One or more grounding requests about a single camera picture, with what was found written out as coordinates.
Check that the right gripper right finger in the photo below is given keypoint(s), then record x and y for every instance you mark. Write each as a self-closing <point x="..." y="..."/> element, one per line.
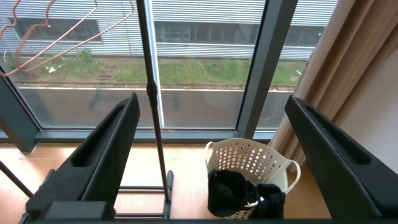
<point x="351" y="186"/>

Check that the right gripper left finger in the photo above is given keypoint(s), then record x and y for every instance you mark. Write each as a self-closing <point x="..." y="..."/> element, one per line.
<point x="93" y="174"/>

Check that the pink clothes hanger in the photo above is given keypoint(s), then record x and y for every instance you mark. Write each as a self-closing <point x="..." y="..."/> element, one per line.
<point x="77" y="43"/>
<point x="71" y="25"/>

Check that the black clothes rack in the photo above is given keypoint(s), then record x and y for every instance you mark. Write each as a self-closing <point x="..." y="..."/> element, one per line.
<point x="152" y="93"/>

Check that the white laundry basket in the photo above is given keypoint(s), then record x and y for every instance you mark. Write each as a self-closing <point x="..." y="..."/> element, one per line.
<point x="248" y="155"/>

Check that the beige curtain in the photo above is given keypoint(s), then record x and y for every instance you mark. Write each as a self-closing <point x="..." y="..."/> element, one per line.
<point x="342" y="62"/>

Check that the window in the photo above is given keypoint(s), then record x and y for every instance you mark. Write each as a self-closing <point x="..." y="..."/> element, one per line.
<point x="264" y="77"/>

